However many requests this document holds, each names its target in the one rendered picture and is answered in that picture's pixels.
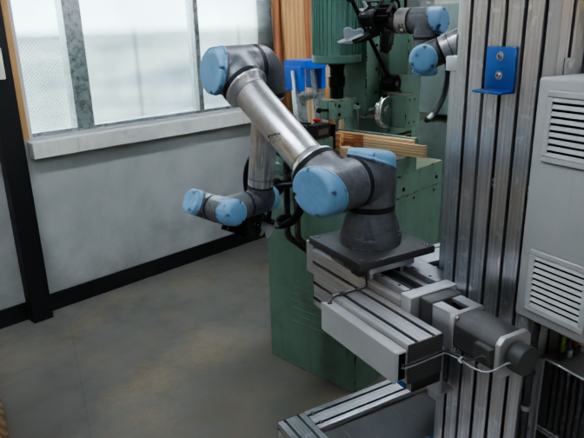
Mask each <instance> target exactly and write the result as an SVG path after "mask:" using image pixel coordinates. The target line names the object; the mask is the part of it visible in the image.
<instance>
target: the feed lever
mask: <svg viewBox="0 0 584 438"><path fill-rule="evenodd" d="M346 1H347V2H348V3H351V4H352V6H353V8H354V11H355V14H356V15H357V16H358V15H359V13H360V11H359V9H358V7H357V5H356V3H355V0H346ZM369 42H370V45H371V47H372V49H373V51H374V53H375V55H376V57H377V59H378V61H379V64H380V65H381V67H382V70H383V72H384V74H385V76H384V77H383V78H382V89H383V90H384V91H388V92H397V91H398V92H399V93H402V89H401V84H402V81H401V79H400V77H399V76H398V75H390V74H389V73H388V71H387V69H386V66H385V64H384V62H383V61H382V58H381V56H380V54H379V51H378V49H377V48H376V46H375V43H374V41H373V38H371V39H370V40H369Z"/></svg>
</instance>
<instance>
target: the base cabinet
mask: <svg viewBox="0 0 584 438"><path fill-rule="evenodd" d="M283 200H284V199H283V197H281V201H280V204H279V206H278V207H277V208H276V209H273V210H272V214H271V218H272V219H274V220H276V218H277V217H278V216H279V215H283V213H284V212H283V211H284V210H283V202H284V201H283ZM440 206H441V182H438V183H436V184H433V185H431V186H428V187H427V188H424V189H420V190H418V191H416V192H414V193H411V194H409V195H406V196H403V197H401V198H398V199H396V200H395V214H396V218H397V221H398V223H399V227H400V231H402V232H404V233H407V234H409V235H411V236H414V237H416V238H419V239H421V240H423V241H425V242H429V243H431V244H437V243H438V235H439V221H440ZM345 215H346V212H342V213H341V214H339V215H337V216H327V217H323V218H321V217H314V216H311V215H309V214H308V213H306V212H305V211H304V212H303V214H302V217H301V235H302V238H303V239H304V240H305V241H307V240H308V239H309V237H310V236H316V235H320V234H324V233H328V232H332V231H336V230H340V229H341V228H342V224H343V220H344V217H345ZM268 252H269V295H270V318H271V341H272V355H275V356H277V357H279V358H281V359H283V360H284V361H287V362H290V363H292V364H294V365H296V366H297V367H299V368H302V369H304V370H306V371H308V372H309V373H311V374H313V375H317V376H319V377H321V378H322V379H324V380H326V381H328V382H331V383H333V384H335V385H336V386H338V387H340V388H344V389H346V390H347V391H349V392H351V393H354V392H357V391H360V390H361V389H363V388H364V387H366V386H367V385H368V384H370V383H371V382H372V381H373V380H374V379H376V378H377V377H378V376H380V375H381V374H380V373H379V372H377V371H376V370H375V369H374V368H372V367H371V366H369V365H368V364H367V363H366V362H365V361H364V360H362V359H361V358H360V357H358V356H357V355H355V354H354V353H353V352H351V351H350V350H349V349H348V348H346V347H345V346H343V345H342V344H341V343H339V342H338V341H337V340H336V339H335V338H334V337H332V336H331V335H329V334H328V333H327V332H325V331H324V330H323V329H322V310H321V309H319V308H318V307H316V306H315V305H314V288H313V274H312V273H310V272H309V271H307V254H305V252H303V251H302V250H300V249H298V247H296V246H295V245H294V244H292V243H290V242H289V241H288V240H287V238H286V236H285V234H284V229H274V230H273V232H272V234H271V236H270V237H269V238H268Z"/></svg>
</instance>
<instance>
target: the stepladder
mask: <svg viewBox="0 0 584 438"><path fill-rule="evenodd" d="M326 67H327V65H326V64H316V63H312V58H301V59H289V60H284V73H285V87H286V88H285V90H291V92H292V103H293V113H294V116H295V118H296V119H297V120H298V121H299V122H300V121H301V122H302V123H307V122H308V115H307V107H306V100H311V99H313V104H314V113H315V118H321V113H317V112H316V109H317V108H321V100H323V99H325V92H324V89H325V88H326ZM305 70H306V87H307V88H312V92H308V93H305ZM321 122H323V123H327V122H328V120H326V119H322V120H321V121H320V122H319V123H321Z"/></svg>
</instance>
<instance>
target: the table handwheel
mask: <svg viewBox="0 0 584 438"><path fill-rule="evenodd" d="M248 176H249V157H248V159H247V161H246V163H245V166H244V170H243V188H244V191H247V190H248ZM292 182H293V181H292V178H291V177H290V178H289V179H282V180H281V179H279V178H277V177H276V178H274V186H275V187H276V188H277V189H278V191H279V195H280V194H282V192H283V190H284V189H289V188H292V187H293V183H292ZM303 212H304V210H303V209H302V208H301V207H300V206H299V205H298V203H297V206H296V209H295V212H294V214H293V215H292V216H291V218H289V219H288V220H287V221H285V222H277V223H278V225H279V227H278V228H277V227H275V229H286V228H289V227H291V226H293V225H294V224H296V223H297V222H298V221H299V220H300V218H301V217H302V214H303ZM271 214H272V210H271V211H269V212H267V215H265V214H264V213H261V215H263V216H265V217H267V218H269V219H272V218H271ZM272 220H274V219H272ZM274 221H276V220H274Z"/></svg>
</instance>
